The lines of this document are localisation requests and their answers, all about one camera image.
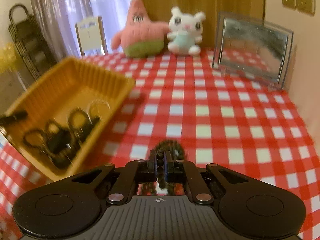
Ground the white bunny plush toy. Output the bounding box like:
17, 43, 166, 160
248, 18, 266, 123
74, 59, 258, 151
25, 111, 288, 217
166, 6, 206, 57

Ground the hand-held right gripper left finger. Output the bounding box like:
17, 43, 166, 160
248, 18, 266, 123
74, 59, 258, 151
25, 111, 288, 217
72, 150, 160, 204

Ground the pink starfish plush toy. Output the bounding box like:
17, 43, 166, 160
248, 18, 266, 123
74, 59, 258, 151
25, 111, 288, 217
111, 0, 170, 57

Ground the lilac lace curtain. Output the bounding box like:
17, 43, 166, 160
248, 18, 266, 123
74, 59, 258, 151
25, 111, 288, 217
27, 0, 138, 58

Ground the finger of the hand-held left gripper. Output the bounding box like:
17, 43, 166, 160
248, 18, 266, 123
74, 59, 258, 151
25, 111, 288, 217
0, 111, 28, 127

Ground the glass sand picture frame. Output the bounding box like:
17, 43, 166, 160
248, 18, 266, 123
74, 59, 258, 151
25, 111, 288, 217
212, 11, 294, 90

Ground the black square watch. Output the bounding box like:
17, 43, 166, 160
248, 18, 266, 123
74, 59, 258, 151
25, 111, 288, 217
44, 120, 77, 169

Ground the dark brown bead bracelet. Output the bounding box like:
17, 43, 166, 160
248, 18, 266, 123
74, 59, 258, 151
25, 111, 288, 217
152, 138, 185, 189

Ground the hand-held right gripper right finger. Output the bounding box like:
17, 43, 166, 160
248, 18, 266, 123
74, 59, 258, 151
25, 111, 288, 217
166, 150, 250, 204

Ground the yellow object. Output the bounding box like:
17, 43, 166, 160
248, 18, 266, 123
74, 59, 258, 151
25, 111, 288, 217
0, 42, 18, 77

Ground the white wooden chair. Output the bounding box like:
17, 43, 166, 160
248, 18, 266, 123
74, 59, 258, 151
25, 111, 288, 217
75, 16, 108, 57

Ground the red checkered tablecloth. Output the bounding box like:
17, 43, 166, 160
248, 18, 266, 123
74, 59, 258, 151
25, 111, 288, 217
0, 47, 320, 240

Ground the dark folding rack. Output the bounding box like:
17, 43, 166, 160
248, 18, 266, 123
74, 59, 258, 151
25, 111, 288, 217
8, 4, 58, 80

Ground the yellow plastic tray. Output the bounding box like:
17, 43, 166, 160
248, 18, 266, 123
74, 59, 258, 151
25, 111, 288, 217
0, 57, 137, 182

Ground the thin white bead bracelet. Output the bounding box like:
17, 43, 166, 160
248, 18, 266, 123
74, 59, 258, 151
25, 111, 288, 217
86, 99, 112, 122

